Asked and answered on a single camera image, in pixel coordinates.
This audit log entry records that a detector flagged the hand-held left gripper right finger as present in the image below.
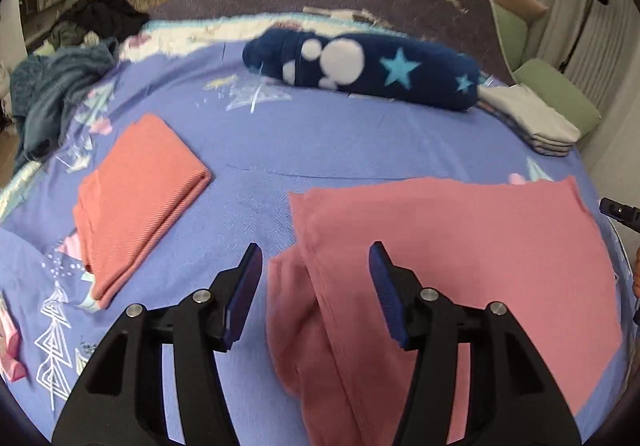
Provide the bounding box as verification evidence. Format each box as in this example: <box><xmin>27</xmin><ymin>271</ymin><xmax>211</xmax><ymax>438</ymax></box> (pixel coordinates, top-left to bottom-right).
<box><xmin>368</xmin><ymin>241</ymin><xmax>583</xmax><ymax>446</ymax></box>

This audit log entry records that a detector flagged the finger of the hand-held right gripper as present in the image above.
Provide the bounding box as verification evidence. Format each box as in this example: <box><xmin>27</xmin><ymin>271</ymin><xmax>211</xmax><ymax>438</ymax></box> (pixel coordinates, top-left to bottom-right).
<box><xmin>599</xmin><ymin>198</ymin><xmax>640</xmax><ymax>237</ymax></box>

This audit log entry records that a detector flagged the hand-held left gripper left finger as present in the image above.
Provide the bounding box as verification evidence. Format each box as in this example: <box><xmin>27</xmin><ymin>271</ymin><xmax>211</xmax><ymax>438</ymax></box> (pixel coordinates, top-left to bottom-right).
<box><xmin>51</xmin><ymin>242</ymin><xmax>264</xmax><ymax>446</ymax></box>

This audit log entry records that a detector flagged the pink long-sleeve shirt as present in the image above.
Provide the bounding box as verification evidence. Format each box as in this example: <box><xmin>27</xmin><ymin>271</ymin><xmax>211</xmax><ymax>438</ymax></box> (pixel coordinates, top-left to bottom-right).
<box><xmin>265</xmin><ymin>176</ymin><xmax>625</xmax><ymax>446</ymax></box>

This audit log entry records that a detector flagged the black clothes pile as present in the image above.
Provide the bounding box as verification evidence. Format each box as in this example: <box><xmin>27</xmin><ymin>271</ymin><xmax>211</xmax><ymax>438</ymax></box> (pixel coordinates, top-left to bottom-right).
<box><xmin>59</xmin><ymin>0</ymin><xmax>151</xmax><ymax>39</ymax></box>

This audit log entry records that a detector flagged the white folded cloth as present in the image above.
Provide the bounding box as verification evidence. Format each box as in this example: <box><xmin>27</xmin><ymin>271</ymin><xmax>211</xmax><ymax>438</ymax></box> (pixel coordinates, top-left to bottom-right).
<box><xmin>479</xmin><ymin>84</ymin><xmax>581</xmax><ymax>144</ymax></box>

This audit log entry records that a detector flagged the large green pillow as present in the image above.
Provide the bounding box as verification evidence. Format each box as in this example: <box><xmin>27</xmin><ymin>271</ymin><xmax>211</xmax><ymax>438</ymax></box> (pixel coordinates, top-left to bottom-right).
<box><xmin>514</xmin><ymin>58</ymin><xmax>602</xmax><ymax>131</ymax></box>

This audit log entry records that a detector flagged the orange folded cloth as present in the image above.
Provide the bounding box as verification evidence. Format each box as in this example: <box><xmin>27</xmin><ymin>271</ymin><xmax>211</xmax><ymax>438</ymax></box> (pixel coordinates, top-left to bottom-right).
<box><xmin>72</xmin><ymin>113</ymin><xmax>215</xmax><ymax>311</ymax></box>

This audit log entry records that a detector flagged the purple printed bed sheet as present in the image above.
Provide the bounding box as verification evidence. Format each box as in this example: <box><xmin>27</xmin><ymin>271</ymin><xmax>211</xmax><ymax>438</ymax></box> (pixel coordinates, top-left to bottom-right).
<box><xmin>0</xmin><ymin>13</ymin><xmax>633</xmax><ymax>446</ymax></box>

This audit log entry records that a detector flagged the small green pillow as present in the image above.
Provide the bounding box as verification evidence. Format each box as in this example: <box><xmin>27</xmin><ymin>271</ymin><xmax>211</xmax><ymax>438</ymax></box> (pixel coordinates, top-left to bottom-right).
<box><xmin>492</xmin><ymin>6</ymin><xmax>530</xmax><ymax>69</ymax></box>

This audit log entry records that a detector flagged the navy star blanket roll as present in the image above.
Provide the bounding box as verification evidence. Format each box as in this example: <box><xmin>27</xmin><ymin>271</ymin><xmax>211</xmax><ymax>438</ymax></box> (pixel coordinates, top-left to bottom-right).
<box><xmin>242</xmin><ymin>27</ymin><xmax>485</xmax><ymax>113</ymax></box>

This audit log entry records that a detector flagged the pink small garment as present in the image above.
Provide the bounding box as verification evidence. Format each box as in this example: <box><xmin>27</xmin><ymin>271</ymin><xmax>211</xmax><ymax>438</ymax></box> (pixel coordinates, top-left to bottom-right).
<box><xmin>0</xmin><ymin>298</ymin><xmax>26</xmax><ymax>382</ymax></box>

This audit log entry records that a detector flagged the teal blanket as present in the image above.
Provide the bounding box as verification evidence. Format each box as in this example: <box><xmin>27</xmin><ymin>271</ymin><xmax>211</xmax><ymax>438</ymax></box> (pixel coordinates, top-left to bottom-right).
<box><xmin>10</xmin><ymin>38</ymin><xmax>120</xmax><ymax>161</ymax></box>

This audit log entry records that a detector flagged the olive green garment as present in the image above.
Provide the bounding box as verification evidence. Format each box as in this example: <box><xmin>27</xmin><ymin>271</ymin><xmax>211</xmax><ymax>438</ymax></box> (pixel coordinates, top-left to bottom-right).
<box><xmin>47</xmin><ymin>20</ymin><xmax>98</xmax><ymax>49</ymax></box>

